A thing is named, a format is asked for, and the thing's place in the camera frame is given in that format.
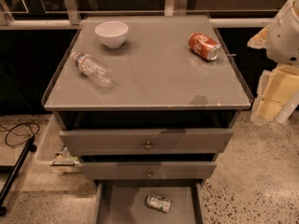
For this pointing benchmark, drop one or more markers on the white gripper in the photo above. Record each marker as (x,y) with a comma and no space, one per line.
(284,36)

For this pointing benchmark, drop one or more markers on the green silver 7up can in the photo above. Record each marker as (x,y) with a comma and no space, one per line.
(159,203)

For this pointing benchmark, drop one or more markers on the red cola can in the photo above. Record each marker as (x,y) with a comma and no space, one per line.
(204,46)

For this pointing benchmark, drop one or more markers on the grey drawer cabinet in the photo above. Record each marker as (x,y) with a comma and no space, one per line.
(159,84)

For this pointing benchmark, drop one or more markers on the grey top drawer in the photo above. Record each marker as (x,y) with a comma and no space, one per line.
(145,141)

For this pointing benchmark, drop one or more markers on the grey drawer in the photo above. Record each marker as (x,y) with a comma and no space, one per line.
(145,141)
(124,202)
(148,170)

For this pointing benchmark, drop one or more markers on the grey middle drawer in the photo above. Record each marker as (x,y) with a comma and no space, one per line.
(148,170)

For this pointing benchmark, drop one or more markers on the grey bottom drawer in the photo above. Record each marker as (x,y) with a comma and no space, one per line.
(124,202)

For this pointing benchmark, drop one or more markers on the white ceramic bowl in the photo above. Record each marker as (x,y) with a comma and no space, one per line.
(112,34)

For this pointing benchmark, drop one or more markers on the clear plastic water bottle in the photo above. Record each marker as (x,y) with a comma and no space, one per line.
(93,69)

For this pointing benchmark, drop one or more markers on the clear plastic storage bin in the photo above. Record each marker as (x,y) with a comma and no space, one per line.
(52,153)

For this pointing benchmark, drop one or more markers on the black stand base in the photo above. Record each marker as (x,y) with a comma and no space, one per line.
(10,172)

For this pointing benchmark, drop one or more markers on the metal railing frame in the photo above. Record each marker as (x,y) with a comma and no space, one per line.
(70,14)

